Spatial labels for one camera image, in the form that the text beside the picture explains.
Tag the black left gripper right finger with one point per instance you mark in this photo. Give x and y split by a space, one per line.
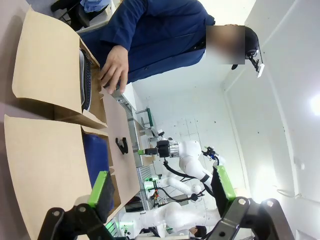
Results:
225 190

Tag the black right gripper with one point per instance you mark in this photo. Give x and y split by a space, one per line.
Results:
163 149

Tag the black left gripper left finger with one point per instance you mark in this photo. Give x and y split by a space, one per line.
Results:
100 195

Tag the navy blue pencil pouch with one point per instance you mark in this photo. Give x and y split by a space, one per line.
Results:
96 162

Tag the person's right forearm navy sleeve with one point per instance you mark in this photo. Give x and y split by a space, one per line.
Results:
130 25

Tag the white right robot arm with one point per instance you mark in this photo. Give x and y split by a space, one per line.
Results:
190 155

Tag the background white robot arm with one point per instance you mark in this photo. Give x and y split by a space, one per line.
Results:
170 217
175 186

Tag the large open cardboard box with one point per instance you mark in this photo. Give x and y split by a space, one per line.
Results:
45 162

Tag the small open cardboard box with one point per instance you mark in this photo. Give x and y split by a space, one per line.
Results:
47 62

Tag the person's right hand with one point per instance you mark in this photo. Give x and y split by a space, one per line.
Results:
116 70

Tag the black open stapler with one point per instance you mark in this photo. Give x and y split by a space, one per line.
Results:
122 146

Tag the black green background gripper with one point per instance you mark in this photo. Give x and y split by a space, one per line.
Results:
211 153

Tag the person in navy coat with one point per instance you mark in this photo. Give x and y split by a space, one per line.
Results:
162 37

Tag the black office chair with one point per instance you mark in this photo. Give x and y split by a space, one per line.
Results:
75 12

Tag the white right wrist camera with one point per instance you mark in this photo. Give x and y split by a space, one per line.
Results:
158 133

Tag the green metal frame stand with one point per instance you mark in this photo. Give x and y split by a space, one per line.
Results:
148 117

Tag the head-mounted camera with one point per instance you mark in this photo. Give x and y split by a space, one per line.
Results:
257 65

